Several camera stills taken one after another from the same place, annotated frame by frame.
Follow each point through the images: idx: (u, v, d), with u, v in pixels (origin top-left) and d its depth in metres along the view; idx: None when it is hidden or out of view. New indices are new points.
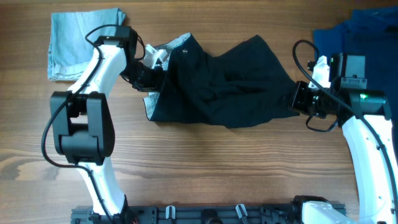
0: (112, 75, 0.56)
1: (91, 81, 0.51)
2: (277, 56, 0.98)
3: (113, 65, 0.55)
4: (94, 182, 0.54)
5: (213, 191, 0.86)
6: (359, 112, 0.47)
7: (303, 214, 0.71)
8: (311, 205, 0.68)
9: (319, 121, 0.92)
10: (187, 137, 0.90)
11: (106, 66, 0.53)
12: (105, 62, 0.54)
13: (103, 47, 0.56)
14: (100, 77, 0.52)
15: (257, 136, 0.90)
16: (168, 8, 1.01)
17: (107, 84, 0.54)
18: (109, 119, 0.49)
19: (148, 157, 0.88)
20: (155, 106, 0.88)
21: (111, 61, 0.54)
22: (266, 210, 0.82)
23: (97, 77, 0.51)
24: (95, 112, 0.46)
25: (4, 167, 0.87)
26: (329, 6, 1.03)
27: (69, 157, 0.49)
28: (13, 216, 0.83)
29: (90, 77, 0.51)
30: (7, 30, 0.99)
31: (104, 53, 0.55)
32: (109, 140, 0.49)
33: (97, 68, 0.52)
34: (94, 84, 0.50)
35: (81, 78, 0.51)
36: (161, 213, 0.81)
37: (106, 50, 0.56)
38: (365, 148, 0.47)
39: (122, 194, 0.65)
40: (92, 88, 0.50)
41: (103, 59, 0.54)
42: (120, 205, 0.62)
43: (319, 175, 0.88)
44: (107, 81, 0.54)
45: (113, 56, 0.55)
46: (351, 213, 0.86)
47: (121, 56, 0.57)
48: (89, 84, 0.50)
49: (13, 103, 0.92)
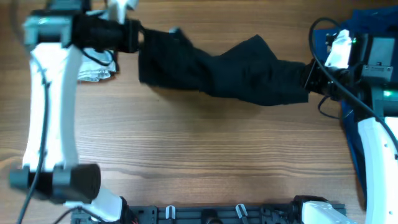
0: (70, 96, 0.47)
1: (48, 147, 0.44)
2: (278, 56, 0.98)
3: (66, 89, 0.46)
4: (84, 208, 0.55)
5: (213, 191, 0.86)
6: (381, 114, 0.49)
7: (303, 214, 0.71)
8: (311, 205, 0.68)
9: (319, 121, 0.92)
10: (187, 137, 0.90)
11: (58, 104, 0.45)
12: (52, 87, 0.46)
13: (41, 55, 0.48)
14: (56, 130, 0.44)
15: (257, 136, 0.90)
16: (168, 9, 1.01)
17: (69, 113, 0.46)
18: (85, 173, 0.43)
19: (148, 157, 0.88)
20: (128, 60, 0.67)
21: (58, 95, 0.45)
22: (266, 210, 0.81)
23: (50, 137, 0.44)
24: (65, 191, 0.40)
25: (4, 167, 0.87)
26: (330, 6, 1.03)
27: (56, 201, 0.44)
28: (13, 216, 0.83)
29: (44, 140, 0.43)
30: (7, 30, 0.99)
31: (48, 70, 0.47)
32: (87, 184, 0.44)
33: (48, 116, 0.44)
34: (55, 149, 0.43)
35: (34, 140, 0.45)
36: (161, 212, 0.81)
37: (49, 74, 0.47)
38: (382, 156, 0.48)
39: (117, 198, 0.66)
40: (52, 155, 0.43)
41: (50, 84, 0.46)
42: (119, 212, 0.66)
43: (319, 176, 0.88)
44: (66, 122, 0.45)
45: (64, 71, 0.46)
46: (351, 213, 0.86)
47: (74, 59, 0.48)
48: (47, 151, 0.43)
49: (13, 103, 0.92)
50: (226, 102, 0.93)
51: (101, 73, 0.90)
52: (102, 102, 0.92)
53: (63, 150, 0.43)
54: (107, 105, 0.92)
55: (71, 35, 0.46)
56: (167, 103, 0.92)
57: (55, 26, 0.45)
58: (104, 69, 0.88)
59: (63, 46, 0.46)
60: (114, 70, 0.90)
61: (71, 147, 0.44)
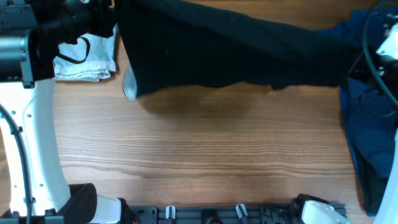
0: (48, 156, 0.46)
1: (34, 193, 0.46)
2: None
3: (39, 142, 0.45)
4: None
5: (213, 191, 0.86)
6: None
7: (303, 213, 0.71)
8: (312, 204, 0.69)
9: (319, 121, 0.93)
10: (187, 137, 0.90)
11: (37, 158, 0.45)
12: (24, 135, 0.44)
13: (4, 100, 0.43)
14: (38, 173, 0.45)
15: (257, 136, 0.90)
16: None
17: (48, 159, 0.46)
18: (81, 201, 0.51)
19: (148, 157, 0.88)
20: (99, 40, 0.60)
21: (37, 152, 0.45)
22: (266, 210, 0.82)
23: (34, 172, 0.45)
24: None
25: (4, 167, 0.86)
26: (329, 7, 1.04)
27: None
28: None
29: (28, 187, 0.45)
30: None
31: (15, 116, 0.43)
32: (85, 208, 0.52)
33: (27, 167, 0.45)
34: (43, 191, 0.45)
35: (15, 182, 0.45)
36: (161, 212, 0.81)
37: (17, 119, 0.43)
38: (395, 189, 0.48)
39: (117, 201, 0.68)
40: (39, 200, 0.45)
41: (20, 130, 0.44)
42: (119, 214, 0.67)
43: (319, 176, 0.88)
44: (48, 168, 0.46)
45: (33, 117, 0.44)
46: (351, 213, 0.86)
47: (43, 91, 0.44)
48: (34, 198, 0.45)
49: None
50: (226, 103, 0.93)
51: (101, 73, 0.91)
52: (103, 102, 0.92)
53: (51, 196, 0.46)
54: (107, 105, 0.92)
55: (33, 67, 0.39)
56: (167, 102, 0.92)
57: (12, 51, 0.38)
58: (104, 68, 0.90)
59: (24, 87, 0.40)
60: (114, 69, 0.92)
61: (59, 186, 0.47)
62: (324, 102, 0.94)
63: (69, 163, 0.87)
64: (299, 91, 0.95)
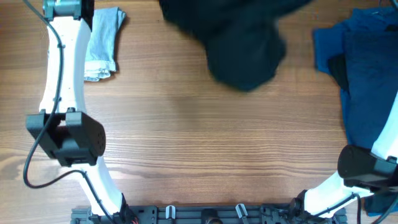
0: (80, 68, 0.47)
1: (62, 94, 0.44)
2: None
3: (79, 49, 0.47)
4: (89, 182, 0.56)
5: (213, 191, 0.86)
6: None
7: (305, 201, 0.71)
8: (311, 190, 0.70)
9: (319, 121, 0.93)
10: (187, 137, 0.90)
11: (73, 58, 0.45)
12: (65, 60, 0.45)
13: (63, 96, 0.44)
14: (70, 81, 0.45)
15: (257, 135, 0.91)
16: None
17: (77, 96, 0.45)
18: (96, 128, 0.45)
19: (148, 157, 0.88)
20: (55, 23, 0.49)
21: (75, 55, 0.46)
22: (266, 209, 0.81)
23: (65, 84, 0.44)
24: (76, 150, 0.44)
25: (3, 167, 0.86)
26: None
27: (62, 160, 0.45)
28: (12, 216, 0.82)
29: (59, 88, 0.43)
30: (7, 30, 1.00)
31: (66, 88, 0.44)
32: (96, 135, 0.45)
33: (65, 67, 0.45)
34: (69, 101, 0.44)
35: (48, 85, 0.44)
36: (161, 212, 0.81)
37: (64, 38, 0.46)
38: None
39: (120, 193, 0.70)
40: (66, 102, 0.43)
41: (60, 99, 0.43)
42: (120, 203, 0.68)
43: (320, 175, 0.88)
44: (79, 74, 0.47)
45: (76, 40, 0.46)
46: (351, 212, 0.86)
47: (86, 28, 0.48)
48: (61, 98, 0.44)
49: (13, 102, 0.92)
50: None
51: (101, 73, 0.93)
52: (102, 102, 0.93)
53: (77, 99, 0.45)
54: (107, 105, 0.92)
55: (83, 12, 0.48)
56: (167, 102, 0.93)
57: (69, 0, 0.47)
58: (104, 68, 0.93)
59: (74, 20, 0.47)
60: (114, 69, 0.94)
61: (81, 101, 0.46)
62: (323, 102, 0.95)
63: None
64: (299, 91, 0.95)
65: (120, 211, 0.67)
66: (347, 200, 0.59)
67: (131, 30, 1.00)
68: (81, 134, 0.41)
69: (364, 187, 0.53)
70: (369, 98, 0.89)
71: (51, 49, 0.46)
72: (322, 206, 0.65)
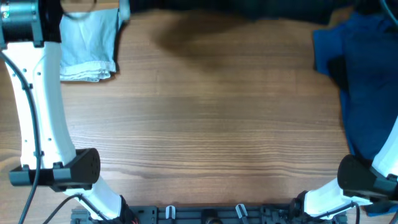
0: (56, 102, 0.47)
1: (43, 147, 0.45)
2: (277, 56, 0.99)
3: (50, 83, 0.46)
4: (86, 200, 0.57)
5: (212, 191, 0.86)
6: None
7: (305, 203, 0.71)
8: (311, 191, 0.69)
9: (319, 122, 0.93)
10: (187, 137, 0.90)
11: (43, 97, 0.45)
12: (35, 94, 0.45)
13: (47, 155, 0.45)
14: (47, 127, 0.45)
15: (257, 136, 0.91)
16: None
17: (61, 142, 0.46)
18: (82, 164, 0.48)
19: (148, 157, 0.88)
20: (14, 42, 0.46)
21: (45, 92, 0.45)
22: (266, 210, 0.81)
23: (45, 129, 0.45)
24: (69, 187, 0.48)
25: (4, 167, 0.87)
26: None
27: (55, 191, 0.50)
28: (13, 216, 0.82)
29: (37, 140, 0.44)
30: None
31: (48, 139, 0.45)
32: (86, 171, 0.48)
33: (36, 112, 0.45)
34: (52, 153, 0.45)
35: (25, 137, 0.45)
36: (161, 212, 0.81)
37: (27, 76, 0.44)
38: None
39: (119, 196, 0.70)
40: (48, 156, 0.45)
41: (43, 154, 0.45)
42: (119, 208, 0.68)
43: (319, 175, 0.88)
44: (53, 112, 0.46)
45: (43, 74, 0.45)
46: (351, 213, 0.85)
47: (53, 51, 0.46)
48: (43, 152, 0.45)
49: (13, 103, 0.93)
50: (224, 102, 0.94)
51: (101, 73, 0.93)
52: (103, 102, 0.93)
53: (60, 150, 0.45)
54: (107, 105, 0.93)
55: (43, 28, 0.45)
56: (167, 103, 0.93)
57: (23, 15, 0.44)
58: (104, 68, 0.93)
59: (34, 48, 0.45)
60: (114, 70, 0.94)
61: (68, 145, 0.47)
62: (323, 102, 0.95)
63: None
64: (299, 92, 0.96)
65: (120, 216, 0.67)
66: (346, 206, 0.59)
67: (132, 31, 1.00)
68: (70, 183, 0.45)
69: (363, 197, 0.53)
70: (370, 98, 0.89)
71: (18, 92, 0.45)
72: (321, 210, 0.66)
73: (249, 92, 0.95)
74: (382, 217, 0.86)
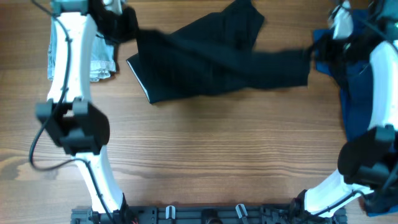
0: (86, 57, 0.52)
1: (69, 84, 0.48)
2: None
3: (84, 42, 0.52)
4: (92, 173, 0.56)
5: (213, 191, 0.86)
6: None
7: (305, 200, 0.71)
8: (311, 189, 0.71)
9: (319, 122, 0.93)
10: (187, 137, 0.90)
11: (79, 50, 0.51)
12: (73, 45, 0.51)
13: (71, 90, 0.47)
14: (76, 72, 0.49)
15: (257, 136, 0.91)
16: (168, 9, 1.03)
17: (86, 88, 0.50)
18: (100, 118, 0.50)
19: (148, 157, 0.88)
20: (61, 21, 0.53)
21: (82, 46, 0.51)
22: (266, 210, 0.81)
23: (73, 73, 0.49)
24: (79, 141, 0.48)
25: (3, 167, 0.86)
26: (329, 6, 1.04)
27: (67, 148, 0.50)
28: (12, 216, 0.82)
29: (66, 76, 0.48)
30: (7, 30, 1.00)
31: (74, 78, 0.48)
32: (100, 127, 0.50)
33: (70, 58, 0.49)
34: (76, 88, 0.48)
35: (56, 76, 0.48)
36: (161, 212, 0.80)
37: (71, 34, 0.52)
38: (390, 44, 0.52)
39: (121, 192, 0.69)
40: (73, 90, 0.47)
41: (67, 89, 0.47)
42: (120, 201, 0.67)
43: (320, 175, 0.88)
44: (84, 63, 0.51)
45: (82, 33, 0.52)
46: (351, 213, 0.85)
47: (91, 23, 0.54)
48: (68, 88, 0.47)
49: (13, 102, 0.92)
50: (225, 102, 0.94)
51: (101, 73, 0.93)
52: (103, 102, 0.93)
53: (83, 88, 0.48)
54: (107, 105, 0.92)
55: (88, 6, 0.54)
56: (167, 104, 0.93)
57: None
58: (104, 68, 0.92)
59: (81, 15, 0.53)
60: (114, 69, 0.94)
61: (89, 93, 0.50)
62: (323, 102, 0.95)
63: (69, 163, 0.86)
64: (299, 92, 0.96)
65: (120, 209, 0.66)
66: (347, 197, 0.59)
67: None
68: (87, 122, 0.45)
69: (364, 185, 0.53)
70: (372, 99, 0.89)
71: (60, 43, 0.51)
72: (322, 206, 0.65)
73: (249, 92, 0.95)
74: (381, 217, 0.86)
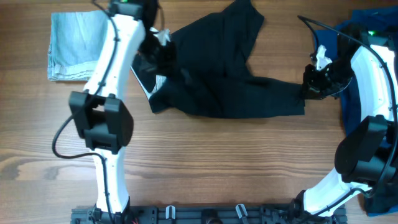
0: (129, 58, 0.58)
1: (107, 80, 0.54)
2: (278, 56, 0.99)
3: (130, 45, 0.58)
4: (106, 172, 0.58)
5: (213, 191, 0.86)
6: (379, 63, 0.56)
7: (305, 200, 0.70)
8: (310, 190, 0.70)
9: (319, 122, 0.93)
10: (187, 137, 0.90)
11: (124, 51, 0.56)
12: (120, 45, 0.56)
13: (108, 86, 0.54)
14: (115, 71, 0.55)
15: (257, 135, 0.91)
16: (168, 8, 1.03)
17: (122, 85, 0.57)
18: (127, 117, 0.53)
19: (148, 157, 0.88)
20: (115, 20, 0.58)
21: (127, 48, 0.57)
22: (266, 210, 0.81)
23: (113, 70, 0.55)
24: (102, 134, 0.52)
25: (3, 167, 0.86)
26: (329, 6, 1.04)
27: (89, 141, 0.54)
28: (13, 216, 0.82)
29: (107, 73, 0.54)
30: (7, 30, 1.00)
31: (112, 76, 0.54)
32: (125, 127, 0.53)
33: (115, 57, 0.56)
34: (111, 85, 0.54)
35: (97, 70, 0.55)
36: (161, 213, 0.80)
37: (121, 35, 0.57)
38: (364, 46, 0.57)
39: (127, 196, 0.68)
40: (109, 86, 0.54)
41: (104, 84, 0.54)
42: (124, 204, 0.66)
43: (319, 175, 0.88)
44: (125, 63, 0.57)
45: (130, 36, 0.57)
46: (351, 213, 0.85)
47: (141, 28, 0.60)
48: (106, 83, 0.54)
49: (13, 103, 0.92)
50: None
51: None
52: None
53: (118, 86, 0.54)
54: None
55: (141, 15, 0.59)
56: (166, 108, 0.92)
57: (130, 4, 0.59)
58: None
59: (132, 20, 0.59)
60: None
61: (122, 90, 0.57)
62: (323, 102, 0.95)
63: (69, 163, 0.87)
64: None
65: (122, 213, 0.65)
66: (346, 196, 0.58)
67: None
68: (115, 120, 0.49)
69: (362, 183, 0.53)
70: None
71: (110, 42, 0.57)
72: (322, 205, 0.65)
73: None
74: (381, 217, 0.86)
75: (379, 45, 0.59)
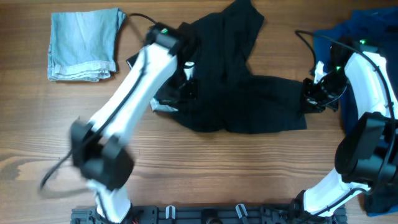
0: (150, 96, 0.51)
1: (118, 117, 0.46)
2: (278, 56, 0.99)
3: (157, 80, 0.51)
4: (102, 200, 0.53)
5: (213, 191, 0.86)
6: (372, 67, 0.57)
7: (305, 200, 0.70)
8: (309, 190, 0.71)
9: (319, 122, 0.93)
10: (187, 137, 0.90)
11: (149, 84, 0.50)
12: (146, 78, 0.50)
13: (114, 124, 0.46)
14: (131, 106, 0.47)
15: (257, 136, 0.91)
16: (168, 8, 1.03)
17: (132, 126, 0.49)
18: (124, 160, 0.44)
19: (148, 157, 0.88)
20: (149, 53, 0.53)
21: (151, 83, 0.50)
22: (266, 210, 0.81)
23: (128, 106, 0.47)
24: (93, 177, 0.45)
25: (3, 167, 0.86)
26: (329, 6, 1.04)
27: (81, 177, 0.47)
28: (13, 216, 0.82)
29: (119, 107, 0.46)
30: (7, 30, 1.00)
31: (124, 110, 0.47)
32: (121, 172, 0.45)
33: (135, 89, 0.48)
34: (119, 124, 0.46)
35: (111, 101, 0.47)
36: (161, 213, 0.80)
37: (150, 68, 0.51)
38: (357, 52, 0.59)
39: (130, 201, 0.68)
40: (117, 124, 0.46)
41: (111, 121, 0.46)
42: (123, 214, 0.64)
43: (319, 175, 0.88)
44: (143, 101, 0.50)
45: (159, 71, 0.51)
46: (351, 213, 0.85)
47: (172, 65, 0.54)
48: (115, 119, 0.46)
49: (13, 103, 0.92)
50: None
51: (101, 73, 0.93)
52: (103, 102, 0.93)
53: (126, 125, 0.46)
54: None
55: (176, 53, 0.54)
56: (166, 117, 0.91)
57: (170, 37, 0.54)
58: (104, 68, 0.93)
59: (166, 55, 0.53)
60: (114, 69, 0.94)
61: (130, 132, 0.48)
62: None
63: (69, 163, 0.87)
64: None
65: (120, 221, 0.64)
66: (346, 196, 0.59)
67: (131, 30, 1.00)
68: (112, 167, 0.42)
69: (362, 182, 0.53)
70: None
71: (135, 70, 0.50)
72: (322, 206, 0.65)
73: None
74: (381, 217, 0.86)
75: (372, 52, 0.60)
